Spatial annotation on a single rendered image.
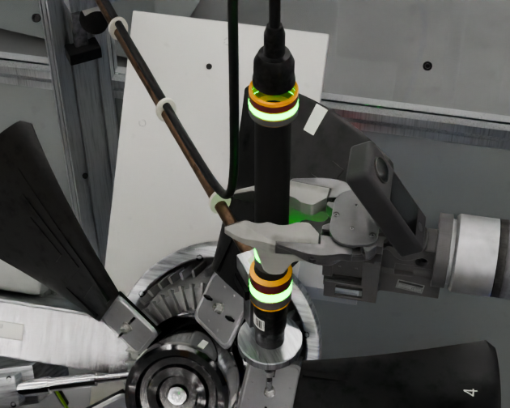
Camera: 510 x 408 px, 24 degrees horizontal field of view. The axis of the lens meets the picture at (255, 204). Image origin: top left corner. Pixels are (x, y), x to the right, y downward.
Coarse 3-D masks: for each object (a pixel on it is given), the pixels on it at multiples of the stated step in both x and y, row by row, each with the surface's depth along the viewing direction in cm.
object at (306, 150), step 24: (240, 120) 137; (336, 120) 128; (240, 144) 137; (312, 144) 129; (336, 144) 127; (240, 168) 136; (312, 168) 128; (336, 168) 127; (240, 216) 135; (216, 264) 136
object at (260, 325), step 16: (272, 32) 96; (272, 48) 97; (256, 64) 99; (272, 64) 98; (288, 64) 98; (256, 80) 100; (272, 80) 99; (288, 80) 99; (256, 320) 123; (272, 320) 122; (256, 336) 126; (272, 336) 124
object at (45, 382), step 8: (48, 376) 146; (64, 376) 146; (72, 376) 145; (80, 376) 145; (88, 376) 145; (96, 376) 145; (104, 376) 145; (112, 376) 144; (120, 376) 144; (24, 384) 146; (32, 384) 146; (40, 384) 145; (48, 384) 145; (56, 384) 145; (64, 384) 145; (72, 384) 145; (80, 384) 145; (88, 384) 145; (96, 384) 145; (24, 392) 146; (32, 392) 146; (40, 392) 146; (48, 392) 146
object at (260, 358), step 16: (240, 256) 124; (240, 272) 124; (240, 288) 124; (288, 320) 129; (240, 336) 127; (288, 336) 127; (240, 352) 126; (256, 352) 126; (272, 352) 126; (288, 352) 126; (272, 368) 125
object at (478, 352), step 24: (312, 360) 138; (336, 360) 137; (360, 360) 137; (384, 360) 136; (408, 360) 136; (432, 360) 135; (456, 360) 135; (480, 360) 134; (312, 384) 135; (336, 384) 135; (360, 384) 134; (384, 384) 134; (408, 384) 134; (432, 384) 134; (456, 384) 133; (480, 384) 133
